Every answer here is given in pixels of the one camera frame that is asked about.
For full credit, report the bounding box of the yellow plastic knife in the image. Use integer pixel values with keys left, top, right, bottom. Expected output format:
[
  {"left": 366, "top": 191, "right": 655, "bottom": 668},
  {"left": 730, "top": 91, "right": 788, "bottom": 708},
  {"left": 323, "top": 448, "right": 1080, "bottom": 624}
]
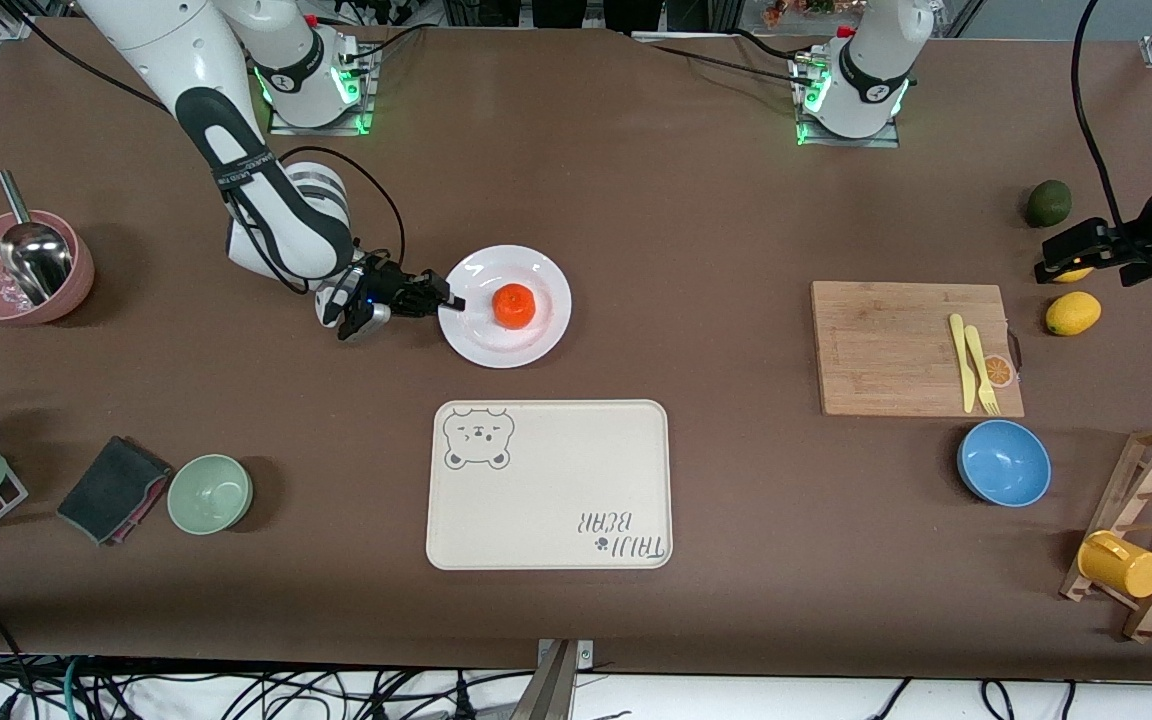
[{"left": 949, "top": 313, "right": 977, "bottom": 414}]

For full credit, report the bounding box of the metal table edge bracket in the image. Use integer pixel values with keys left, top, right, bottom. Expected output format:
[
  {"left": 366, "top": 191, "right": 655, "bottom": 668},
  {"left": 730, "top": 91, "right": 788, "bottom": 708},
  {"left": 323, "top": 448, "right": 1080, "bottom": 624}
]
[{"left": 506, "top": 640, "right": 595, "bottom": 720}]

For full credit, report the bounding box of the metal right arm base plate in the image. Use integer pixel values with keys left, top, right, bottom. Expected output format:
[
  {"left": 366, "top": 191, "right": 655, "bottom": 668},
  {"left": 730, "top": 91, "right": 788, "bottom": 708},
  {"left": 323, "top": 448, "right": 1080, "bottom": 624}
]
[{"left": 266, "top": 45, "right": 377, "bottom": 136}]

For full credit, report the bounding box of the yellow plastic fork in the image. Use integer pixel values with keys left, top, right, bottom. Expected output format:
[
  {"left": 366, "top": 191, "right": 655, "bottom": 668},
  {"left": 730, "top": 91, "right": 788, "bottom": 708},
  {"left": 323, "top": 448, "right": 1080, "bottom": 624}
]
[{"left": 964, "top": 325, "right": 1001, "bottom": 416}]

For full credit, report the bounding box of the light green bowl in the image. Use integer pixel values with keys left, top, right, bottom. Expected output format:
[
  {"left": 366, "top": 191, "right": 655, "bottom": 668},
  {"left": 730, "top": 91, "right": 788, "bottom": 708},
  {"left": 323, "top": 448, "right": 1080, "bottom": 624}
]
[{"left": 167, "top": 454, "right": 254, "bottom": 536}]

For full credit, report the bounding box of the orange mandarin fruit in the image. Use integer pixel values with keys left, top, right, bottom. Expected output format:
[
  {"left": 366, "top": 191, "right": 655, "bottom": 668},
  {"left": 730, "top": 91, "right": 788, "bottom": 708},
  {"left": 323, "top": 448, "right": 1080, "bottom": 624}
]
[{"left": 491, "top": 283, "right": 538, "bottom": 330}]

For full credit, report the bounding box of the dark green avocado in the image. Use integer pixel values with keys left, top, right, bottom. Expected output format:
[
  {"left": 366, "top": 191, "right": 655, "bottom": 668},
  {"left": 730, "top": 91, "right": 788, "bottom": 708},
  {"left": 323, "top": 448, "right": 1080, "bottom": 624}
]
[{"left": 1024, "top": 180, "right": 1074, "bottom": 229}]

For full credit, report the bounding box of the black base cable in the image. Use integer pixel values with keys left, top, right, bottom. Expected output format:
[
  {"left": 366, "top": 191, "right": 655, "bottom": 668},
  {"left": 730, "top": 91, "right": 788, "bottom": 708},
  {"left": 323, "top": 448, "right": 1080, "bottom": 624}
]
[
  {"left": 351, "top": 25, "right": 427, "bottom": 76},
  {"left": 651, "top": 30, "right": 807, "bottom": 83}
]

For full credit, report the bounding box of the yellow mug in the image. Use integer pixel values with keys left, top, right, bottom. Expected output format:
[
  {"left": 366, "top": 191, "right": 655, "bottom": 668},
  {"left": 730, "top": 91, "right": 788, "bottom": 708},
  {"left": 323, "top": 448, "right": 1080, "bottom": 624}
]
[{"left": 1077, "top": 530, "right": 1152, "bottom": 599}]

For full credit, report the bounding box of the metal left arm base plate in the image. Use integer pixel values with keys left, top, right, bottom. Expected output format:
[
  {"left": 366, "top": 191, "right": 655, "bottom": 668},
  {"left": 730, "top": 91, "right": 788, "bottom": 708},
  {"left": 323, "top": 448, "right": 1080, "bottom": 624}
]
[{"left": 791, "top": 50, "right": 902, "bottom": 149}]

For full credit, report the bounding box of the dark folded cloth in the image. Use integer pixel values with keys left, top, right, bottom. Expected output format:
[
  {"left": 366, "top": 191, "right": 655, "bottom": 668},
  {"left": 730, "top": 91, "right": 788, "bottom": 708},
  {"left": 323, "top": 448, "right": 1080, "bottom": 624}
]
[{"left": 56, "top": 435, "right": 174, "bottom": 547}]

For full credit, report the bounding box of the white round plate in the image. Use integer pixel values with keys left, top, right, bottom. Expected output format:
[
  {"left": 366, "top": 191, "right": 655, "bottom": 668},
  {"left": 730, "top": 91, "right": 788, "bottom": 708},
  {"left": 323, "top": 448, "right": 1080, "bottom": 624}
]
[{"left": 436, "top": 245, "right": 572, "bottom": 369}]

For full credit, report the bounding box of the black left base cable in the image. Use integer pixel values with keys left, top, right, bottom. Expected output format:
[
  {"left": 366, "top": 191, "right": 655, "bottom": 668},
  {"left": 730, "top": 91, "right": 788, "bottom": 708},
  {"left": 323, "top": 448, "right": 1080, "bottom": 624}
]
[{"left": 651, "top": 30, "right": 807, "bottom": 83}]

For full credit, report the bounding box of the wooden cutting board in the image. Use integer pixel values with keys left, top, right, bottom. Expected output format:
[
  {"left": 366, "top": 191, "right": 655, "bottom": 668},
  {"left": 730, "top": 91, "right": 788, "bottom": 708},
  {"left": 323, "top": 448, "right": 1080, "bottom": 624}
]
[{"left": 811, "top": 281, "right": 1025, "bottom": 418}]

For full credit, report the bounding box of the blue bowl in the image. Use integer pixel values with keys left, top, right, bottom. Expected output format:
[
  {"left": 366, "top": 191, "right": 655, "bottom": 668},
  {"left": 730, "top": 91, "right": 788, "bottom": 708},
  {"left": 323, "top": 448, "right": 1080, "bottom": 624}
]
[{"left": 957, "top": 419, "right": 1052, "bottom": 508}]

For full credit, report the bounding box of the cream tray with bear print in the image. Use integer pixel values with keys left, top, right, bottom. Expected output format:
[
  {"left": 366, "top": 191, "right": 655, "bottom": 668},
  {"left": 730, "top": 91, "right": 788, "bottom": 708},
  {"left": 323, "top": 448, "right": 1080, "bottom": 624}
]
[{"left": 426, "top": 399, "right": 673, "bottom": 571}]

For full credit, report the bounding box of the metal scoop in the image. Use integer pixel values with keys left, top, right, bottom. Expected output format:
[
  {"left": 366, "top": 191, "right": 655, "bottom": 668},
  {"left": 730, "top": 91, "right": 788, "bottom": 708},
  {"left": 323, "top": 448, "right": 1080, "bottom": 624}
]
[{"left": 0, "top": 169, "right": 74, "bottom": 306}]

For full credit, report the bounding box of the wooden mug rack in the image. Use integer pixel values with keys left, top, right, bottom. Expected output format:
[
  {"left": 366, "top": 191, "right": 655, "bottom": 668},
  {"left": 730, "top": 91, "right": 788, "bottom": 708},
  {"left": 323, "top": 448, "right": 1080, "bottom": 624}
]
[{"left": 1059, "top": 423, "right": 1152, "bottom": 643}]

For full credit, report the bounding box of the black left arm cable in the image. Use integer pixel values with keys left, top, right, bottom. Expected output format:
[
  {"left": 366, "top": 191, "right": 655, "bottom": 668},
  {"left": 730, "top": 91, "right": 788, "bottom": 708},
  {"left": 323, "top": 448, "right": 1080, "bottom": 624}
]
[{"left": 1071, "top": 0, "right": 1127, "bottom": 231}]

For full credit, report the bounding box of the black right base cable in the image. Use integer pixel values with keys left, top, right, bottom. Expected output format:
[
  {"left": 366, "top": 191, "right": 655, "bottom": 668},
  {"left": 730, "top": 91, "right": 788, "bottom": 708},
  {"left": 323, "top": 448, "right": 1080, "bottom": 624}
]
[{"left": 351, "top": 25, "right": 427, "bottom": 76}]

